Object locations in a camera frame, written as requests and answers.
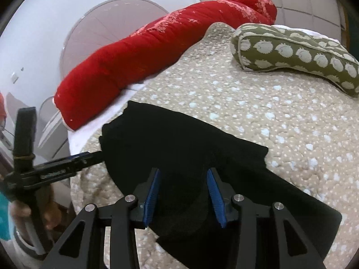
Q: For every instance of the white wall socket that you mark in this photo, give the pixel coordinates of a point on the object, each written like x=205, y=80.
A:
x=14, y=77

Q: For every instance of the white bedside cabinet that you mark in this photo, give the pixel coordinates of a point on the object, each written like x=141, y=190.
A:
x=53, y=140

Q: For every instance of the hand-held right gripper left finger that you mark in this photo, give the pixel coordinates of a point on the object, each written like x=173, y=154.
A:
x=151, y=199

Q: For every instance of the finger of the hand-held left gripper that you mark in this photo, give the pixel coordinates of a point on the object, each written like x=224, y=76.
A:
x=84, y=161

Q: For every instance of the white bed sheet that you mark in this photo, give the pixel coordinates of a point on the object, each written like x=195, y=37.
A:
x=81, y=137

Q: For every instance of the red floral quilt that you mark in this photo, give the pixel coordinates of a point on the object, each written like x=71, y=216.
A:
x=126, y=61

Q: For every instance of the beige quilted bedspread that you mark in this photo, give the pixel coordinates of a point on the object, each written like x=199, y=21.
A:
x=280, y=117

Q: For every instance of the round grey headboard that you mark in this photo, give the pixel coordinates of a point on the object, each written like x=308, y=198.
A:
x=92, y=33

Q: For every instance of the black pants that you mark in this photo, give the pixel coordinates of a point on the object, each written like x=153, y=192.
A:
x=182, y=145

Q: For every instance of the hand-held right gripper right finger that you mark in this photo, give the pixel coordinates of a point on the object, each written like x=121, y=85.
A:
x=216, y=199

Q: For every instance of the green patterned pillow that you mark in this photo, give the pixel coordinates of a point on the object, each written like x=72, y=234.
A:
x=280, y=53

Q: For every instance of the white wardrobe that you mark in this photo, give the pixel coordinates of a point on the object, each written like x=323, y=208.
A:
x=294, y=0

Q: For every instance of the person's left hand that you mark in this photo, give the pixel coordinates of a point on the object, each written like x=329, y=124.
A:
x=50, y=210

